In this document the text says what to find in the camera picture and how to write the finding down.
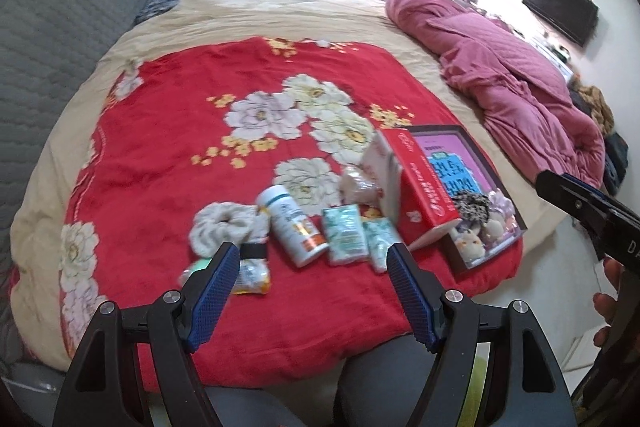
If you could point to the person's right leg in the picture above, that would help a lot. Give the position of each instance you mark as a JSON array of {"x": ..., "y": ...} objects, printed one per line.
[{"x": 375, "y": 382}]

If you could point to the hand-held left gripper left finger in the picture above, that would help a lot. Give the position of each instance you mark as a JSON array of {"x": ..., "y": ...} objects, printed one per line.
[{"x": 212, "y": 292}]

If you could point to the brown clothes pile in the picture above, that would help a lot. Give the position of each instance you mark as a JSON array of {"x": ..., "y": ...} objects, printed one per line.
[{"x": 595, "y": 104}]

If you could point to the green tissue packet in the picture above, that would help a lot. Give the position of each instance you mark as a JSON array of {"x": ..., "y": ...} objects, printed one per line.
[
  {"x": 380, "y": 239},
  {"x": 345, "y": 234}
]

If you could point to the beige bed sheet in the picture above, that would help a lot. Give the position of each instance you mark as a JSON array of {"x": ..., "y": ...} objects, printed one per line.
[{"x": 250, "y": 7}]

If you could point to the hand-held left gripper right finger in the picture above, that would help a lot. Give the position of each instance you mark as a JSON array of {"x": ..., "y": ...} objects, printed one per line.
[{"x": 407, "y": 292}]

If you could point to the clear plastic bag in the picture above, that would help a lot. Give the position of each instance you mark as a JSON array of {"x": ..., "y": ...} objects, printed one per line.
[{"x": 357, "y": 189}]

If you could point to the white cabinet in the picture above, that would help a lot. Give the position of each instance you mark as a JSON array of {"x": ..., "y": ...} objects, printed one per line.
[{"x": 560, "y": 64}]

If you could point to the white pill bottle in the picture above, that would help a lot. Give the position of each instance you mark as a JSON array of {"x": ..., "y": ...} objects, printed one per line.
[{"x": 292, "y": 227}]

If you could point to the pink quilt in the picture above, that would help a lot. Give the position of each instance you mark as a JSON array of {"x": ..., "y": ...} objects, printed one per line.
[{"x": 525, "y": 117}]

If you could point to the person's left leg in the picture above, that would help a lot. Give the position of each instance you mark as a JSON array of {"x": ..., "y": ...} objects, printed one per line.
[{"x": 280, "y": 412}]

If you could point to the white plush toy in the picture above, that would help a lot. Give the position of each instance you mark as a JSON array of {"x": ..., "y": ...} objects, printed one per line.
[{"x": 495, "y": 229}]

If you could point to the blue patterned cloth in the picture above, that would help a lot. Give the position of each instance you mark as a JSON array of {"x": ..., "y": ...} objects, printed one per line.
[{"x": 157, "y": 4}]

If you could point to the person's right hand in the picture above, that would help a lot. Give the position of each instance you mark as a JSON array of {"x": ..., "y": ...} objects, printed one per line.
[{"x": 607, "y": 302}]

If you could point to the green egg-shaped sponge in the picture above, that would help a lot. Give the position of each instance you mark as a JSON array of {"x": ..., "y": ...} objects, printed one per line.
[{"x": 195, "y": 269}]

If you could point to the dark shallow box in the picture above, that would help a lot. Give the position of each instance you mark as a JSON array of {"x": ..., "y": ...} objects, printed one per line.
[{"x": 495, "y": 249}]

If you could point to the wall-mounted television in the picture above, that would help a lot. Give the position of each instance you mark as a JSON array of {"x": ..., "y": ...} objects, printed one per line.
[{"x": 560, "y": 7}]

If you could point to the pink book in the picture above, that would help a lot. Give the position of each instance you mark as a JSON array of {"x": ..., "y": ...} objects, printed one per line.
[{"x": 450, "y": 147}]

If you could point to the grey quilted headboard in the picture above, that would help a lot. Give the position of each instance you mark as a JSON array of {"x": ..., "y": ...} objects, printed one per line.
[{"x": 50, "y": 32}]

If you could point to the yellow snack packet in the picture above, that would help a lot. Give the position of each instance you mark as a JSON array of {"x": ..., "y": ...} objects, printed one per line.
[{"x": 252, "y": 279}]

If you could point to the dark clothes pile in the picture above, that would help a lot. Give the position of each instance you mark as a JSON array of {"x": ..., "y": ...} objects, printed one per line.
[{"x": 616, "y": 162}]

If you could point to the leopard print scrunchie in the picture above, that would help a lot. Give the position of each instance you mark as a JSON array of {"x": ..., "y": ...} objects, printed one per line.
[{"x": 470, "y": 207}]

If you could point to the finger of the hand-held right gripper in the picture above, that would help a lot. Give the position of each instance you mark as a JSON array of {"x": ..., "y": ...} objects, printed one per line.
[{"x": 565, "y": 192}]

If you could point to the white fluffy scrunchie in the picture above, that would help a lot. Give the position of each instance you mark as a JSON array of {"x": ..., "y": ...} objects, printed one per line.
[{"x": 210, "y": 227}]

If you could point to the red floral blanket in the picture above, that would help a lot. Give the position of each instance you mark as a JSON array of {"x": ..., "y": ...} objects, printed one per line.
[{"x": 200, "y": 82}]

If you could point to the red tissue box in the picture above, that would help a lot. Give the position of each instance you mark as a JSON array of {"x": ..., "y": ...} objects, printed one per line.
[{"x": 425, "y": 192}]

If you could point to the purple scrunchie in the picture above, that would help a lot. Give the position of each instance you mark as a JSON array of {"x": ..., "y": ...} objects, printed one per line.
[{"x": 500, "y": 202}]

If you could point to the person's leg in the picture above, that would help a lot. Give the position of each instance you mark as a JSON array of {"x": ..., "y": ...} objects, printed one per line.
[
  {"x": 375, "y": 382},
  {"x": 280, "y": 412}
]

